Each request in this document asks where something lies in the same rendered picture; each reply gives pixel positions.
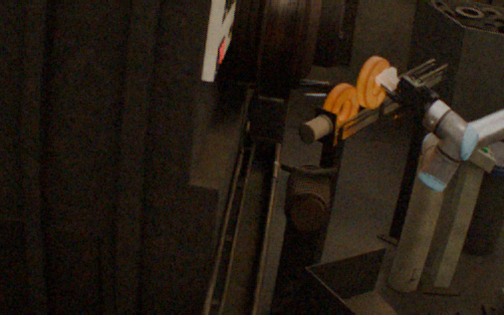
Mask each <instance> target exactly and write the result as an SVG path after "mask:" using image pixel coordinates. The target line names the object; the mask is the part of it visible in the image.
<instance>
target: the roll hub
mask: <svg viewBox="0 0 504 315"><path fill-rule="evenodd" d="M344 11H345V0H322V9H321V15H320V21H319V26H318V27H319V31H318V36H317V42H316V47H315V52H314V57H313V59H314V62H313V66H317V67H324V68H330V69H332V66H333V65H334V61H335V57H336V53H337V49H338V45H339V43H338V40H339V35H340V32H341V30H342V26H343V23H342V21H343V17H344Z"/></svg>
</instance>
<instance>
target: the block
mask: <svg viewBox="0 0 504 315"><path fill-rule="evenodd" d="M289 107H290V100H289V105H284V99H278V98H270V97H264V96H260V98H259V100H255V99H254V91H253V94H252V98H251V104H249V109H248V113H250V114H249V121H250V127H249V131H248V135H247V139H246V148H251V141H252V137H259V138H266V139H273V140H280V141H281V149H282V148H283V145H284V138H285V133H286V126H287V120H288V114H289ZM248 157H249V153H245V152H244V154H243V158H242V160H243V166H242V177H243V178H244V172H245V169H246V165H247V161H248Z"/></svg>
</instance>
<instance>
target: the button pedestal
mask: <svg viewBox="0 0 504 315"><path fill-rule="evenodd" d="M487 148H488V153H487V152H485V151H482V150H476V151H473V152H472V154H471V155H470V157H469V159H467V160H463V161H462V163H461V167H460V173H459V177H458V180H457V184H456V188H455V190H454V194H453V198H452V203H451V207H450V210H449V213H448V217H447V221H446V224H445V228H444V231H443V234H442V238H441V241H440V245H439V248H438V251H437V255H436V258H435V261H434V264H433V266H432V267H431V266H429V267H425V266H423V269H422V272H421V275H420V278H421V280H420V282H421V285H422V293H423V294H432V295H437V294H438V295H443V296H446V295H448V296H453V297H454V296H458V297H460V292H459V291H460V290H459V287H458V282H457V280H456V278H457V277H456V274H455V268H456V265H457V262H458V259H459V255H460V253H461V250H462V246H463V243H464V240H465V237H466V234H467V230H468V227H469V224H470V219H471V215H472V211H473V209H474V205H475V202H476V199H477V195H478V193H479V186H480V183H481V179H482V177H483V174H484V171H487V172H488V173H489V172H490V171H491V169H492V167H493V166H494V164H495V163H496V161H495V157H494V156H493V154H492V152H491V150H490V148H489V147H488V146H487Z"/></svg>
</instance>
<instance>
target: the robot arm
mask: <svg viewBox="0 0 504 315"><path fill-rule="evenodd" d="M414 76H416V77H417V78H418V79H419V77H418V76H417V75H415V74H414V73H411V76H410V77H408V76H406V75H404V76H403V77H401V79H400V80H399V79H398V78H397V77H396V69H395V68H389V69H385V70H383V72H382V73H381V74H379V75H378V76H377V77H376V79H375V81H376V82H377V84H378V85H379V87H380V89H381V90H382V91H383V92H384V94H385V95H386V96H387V97H388V98H390V99H391V100H393V102H394V103H396V104H397V105H399V106H401V107H403V108H406V109H407V110H409V109H411V108H413V107H415V106H416V107H415V108H414V109H412V110H410V111H408V112H406V114H404V115H402V116H400V115H398V116H395V118H393V119H392V120H391V121H390V124H391V126H392V128H393V129H396V128H398V129H399V128H402V126H404V125H405V123H408V122H410V121H412V120H414V119H416V117H418V116H419V118H420V119H421V120H422V121H423V123H422V124H423V126H424V127H425V128H426V129H427V130H429V131H430V132H432V134H430V135H428V136H427V137H426V138H425V139H424V141H423V144H422V155H423V168H422V169H421V170H420V171H419V175H418V177H419V180H420V181H422V182H423V183H424V184H425V185H426V186H427V187H429V188H431V189H432V190H434V191H437V192H442V191H443V189H444V188H445V187H447V184H448V183H449V181H450V178H451V177H452V176H453V174H454V173H455V170H456V169H457V168H458V167H459V165H460V162H461V161H462V160H467V159H469V157H470V155H471V154H472V152H473V151H476V150H481V149H483V148H484V147H487V146H489V145H491V144H494V143H495V142H497V141H502V140H504V110H503V109H502V110H500V111H498V112H496V113H494V114H492V115H491V114H490V115H488V116H485V117H484V118H482V119H479V120H475V121H473V122H471V123H469V124H467V123H466V122H465V121H464V120H462V118H460V117H459V116H457V114H456V113H454V112H453V111H451V109H450V108H449V107H447V106H446V105H445V104H444V103H443V102H441V101H440V100H438V101H437V99H438V96H437V95H436V94H435V93H433V92H432V91H431V90H430V89H429V88H427V87H426V86H425V84H426V83H425V82H423V81H422V80H420V81H421V83H420V84H419V83H418V81H417V80H414V79H415V77H414Z"/></svg>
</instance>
